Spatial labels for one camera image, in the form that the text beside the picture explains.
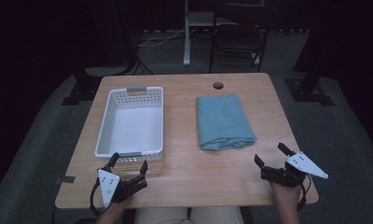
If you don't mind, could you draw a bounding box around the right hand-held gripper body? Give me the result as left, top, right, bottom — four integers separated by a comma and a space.
260, 150, 329, 189

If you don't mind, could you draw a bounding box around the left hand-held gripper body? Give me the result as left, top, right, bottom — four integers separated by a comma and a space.
97, 168, 148, 208

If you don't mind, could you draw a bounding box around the white perforated plastic basket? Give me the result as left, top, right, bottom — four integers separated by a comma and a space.
94, 86, 164, 163

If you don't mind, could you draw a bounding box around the light blue cloth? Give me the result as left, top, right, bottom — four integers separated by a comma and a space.
196, 93, 257, 152

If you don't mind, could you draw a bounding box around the person's left hand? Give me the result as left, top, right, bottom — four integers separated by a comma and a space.
108, 196, 133, 215

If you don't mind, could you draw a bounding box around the person's right hand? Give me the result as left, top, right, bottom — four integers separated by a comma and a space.
269, 181, 302, 205

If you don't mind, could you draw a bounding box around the grey tape strip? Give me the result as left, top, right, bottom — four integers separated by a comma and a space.
55, 175, 77, 185

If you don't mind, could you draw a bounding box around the black stand base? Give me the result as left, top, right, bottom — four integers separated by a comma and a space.
283, 71, 336, 107
61, 66, 103, 106

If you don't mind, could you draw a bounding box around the black chair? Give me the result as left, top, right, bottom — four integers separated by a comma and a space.
208, 4, 270, 74

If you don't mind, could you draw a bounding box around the desk with white leg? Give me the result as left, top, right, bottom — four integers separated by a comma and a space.
182, 0, 239, 68

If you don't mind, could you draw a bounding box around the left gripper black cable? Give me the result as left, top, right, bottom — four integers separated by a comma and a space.
89, 178, 114, 217

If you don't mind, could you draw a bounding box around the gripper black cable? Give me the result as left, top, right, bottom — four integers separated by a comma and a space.
296, 174, 313, 212
89, 178, 114, 217

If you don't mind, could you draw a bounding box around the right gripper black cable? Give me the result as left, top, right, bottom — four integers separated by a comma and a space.
296, 174, 313, 212

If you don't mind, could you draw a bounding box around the white floor cable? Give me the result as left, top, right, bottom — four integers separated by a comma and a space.
137, 27, 188, 49

